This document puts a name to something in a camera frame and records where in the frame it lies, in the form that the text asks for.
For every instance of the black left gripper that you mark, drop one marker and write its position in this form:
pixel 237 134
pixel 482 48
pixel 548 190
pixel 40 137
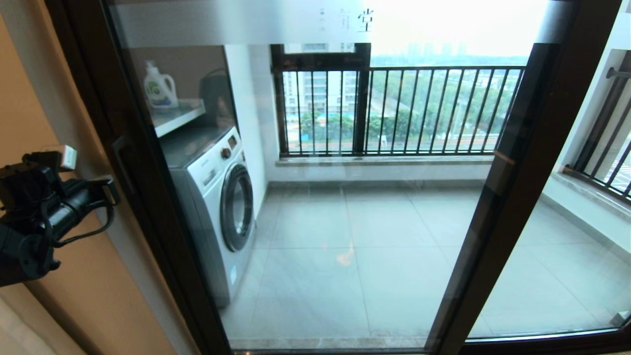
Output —
pixel 74 212

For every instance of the dark brown sliding glass door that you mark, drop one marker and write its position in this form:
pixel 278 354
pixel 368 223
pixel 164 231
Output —
pixel 160 212

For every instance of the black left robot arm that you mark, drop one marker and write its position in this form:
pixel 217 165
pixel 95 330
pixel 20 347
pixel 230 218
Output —
pixel 19 246

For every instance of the white cabinet shelf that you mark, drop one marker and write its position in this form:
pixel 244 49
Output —
pixel 176 116

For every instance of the white front-load washing machine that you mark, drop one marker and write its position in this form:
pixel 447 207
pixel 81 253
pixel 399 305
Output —
pixel 212 197

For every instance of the white detergent bottle green label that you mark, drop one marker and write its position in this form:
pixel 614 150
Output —
pixel 159 91

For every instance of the brown cabinet niche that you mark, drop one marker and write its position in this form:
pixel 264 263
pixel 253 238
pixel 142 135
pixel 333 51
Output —
pixel 182 64

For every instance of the black balcony railing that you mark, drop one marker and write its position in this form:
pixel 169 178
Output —
pixel 443 69
pixel 597 129

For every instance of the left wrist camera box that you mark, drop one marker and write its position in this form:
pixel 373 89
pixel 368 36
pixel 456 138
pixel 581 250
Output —
pixel 68 158

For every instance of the black balcony window frame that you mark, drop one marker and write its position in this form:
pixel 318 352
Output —
pixel 362 98

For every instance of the grey metal wall rod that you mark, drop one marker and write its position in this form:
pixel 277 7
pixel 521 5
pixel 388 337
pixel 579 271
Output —
pixel 616 74

